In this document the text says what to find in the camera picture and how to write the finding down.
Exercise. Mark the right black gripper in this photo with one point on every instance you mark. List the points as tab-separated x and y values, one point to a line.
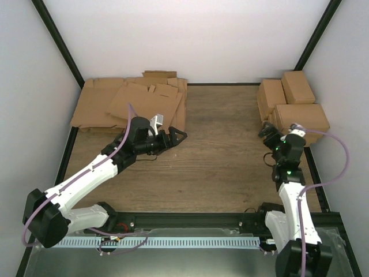
263	133

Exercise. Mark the light blue slotted cable duct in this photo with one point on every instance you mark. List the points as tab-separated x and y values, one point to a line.
163	242

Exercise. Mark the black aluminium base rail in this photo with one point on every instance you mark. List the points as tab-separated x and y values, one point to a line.
246	223

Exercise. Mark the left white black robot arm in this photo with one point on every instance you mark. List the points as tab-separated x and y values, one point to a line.
51	215

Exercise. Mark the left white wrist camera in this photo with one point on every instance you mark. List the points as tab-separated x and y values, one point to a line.
155	123

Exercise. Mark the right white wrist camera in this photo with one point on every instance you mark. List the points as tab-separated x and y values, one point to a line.
297	130

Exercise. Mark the folded box back right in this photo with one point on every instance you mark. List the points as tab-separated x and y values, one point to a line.
296	88

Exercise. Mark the stack of flat cardboard sheets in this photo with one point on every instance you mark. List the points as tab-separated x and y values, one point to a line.
105	103

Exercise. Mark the folded box back middle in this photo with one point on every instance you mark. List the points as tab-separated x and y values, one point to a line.
270	93

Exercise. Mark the black frame post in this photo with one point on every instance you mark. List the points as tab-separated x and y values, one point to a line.
319	30
52	28

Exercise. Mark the folded box front top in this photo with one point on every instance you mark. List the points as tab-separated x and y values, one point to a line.
310	138

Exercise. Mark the cardboard box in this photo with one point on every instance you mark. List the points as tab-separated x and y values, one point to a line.
309	116

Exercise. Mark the right black frame post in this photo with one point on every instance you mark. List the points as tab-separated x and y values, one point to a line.
319	30

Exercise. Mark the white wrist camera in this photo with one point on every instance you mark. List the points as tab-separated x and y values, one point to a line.
155	123
297	130

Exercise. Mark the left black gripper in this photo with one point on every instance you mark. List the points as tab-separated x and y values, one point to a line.
166	143

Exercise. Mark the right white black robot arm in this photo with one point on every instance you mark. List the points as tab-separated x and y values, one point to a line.
300	249

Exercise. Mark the left black frame post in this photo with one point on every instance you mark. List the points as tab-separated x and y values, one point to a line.
52	28

